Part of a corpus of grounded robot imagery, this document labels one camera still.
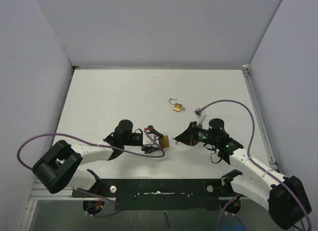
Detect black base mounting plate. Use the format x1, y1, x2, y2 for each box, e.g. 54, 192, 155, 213
72, 177, 250, 212

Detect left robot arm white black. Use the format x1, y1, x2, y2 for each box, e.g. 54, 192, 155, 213
32, 120, 167, 197

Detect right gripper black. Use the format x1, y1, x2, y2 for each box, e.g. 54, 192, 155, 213
176, 121, 218, 146

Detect long shackle brass padlock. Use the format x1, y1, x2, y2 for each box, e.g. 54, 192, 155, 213
153, 135, 170, 149

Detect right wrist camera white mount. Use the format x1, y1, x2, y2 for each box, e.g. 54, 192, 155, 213
193, 108, 207, 126

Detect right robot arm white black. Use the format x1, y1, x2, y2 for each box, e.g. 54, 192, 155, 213
174, 118, 312, 230

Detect aluminium frame rail right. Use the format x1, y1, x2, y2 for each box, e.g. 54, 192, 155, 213
242, 64, 306, 231

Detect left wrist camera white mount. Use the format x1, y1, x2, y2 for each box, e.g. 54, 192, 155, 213
143, 125, 159, 147

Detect small brass padlock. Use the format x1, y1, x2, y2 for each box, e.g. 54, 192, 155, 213
168, 98, 183, 112

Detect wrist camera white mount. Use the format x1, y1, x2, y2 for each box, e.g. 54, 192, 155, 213
143, 125, 159, 147
193, 108, 207, 126

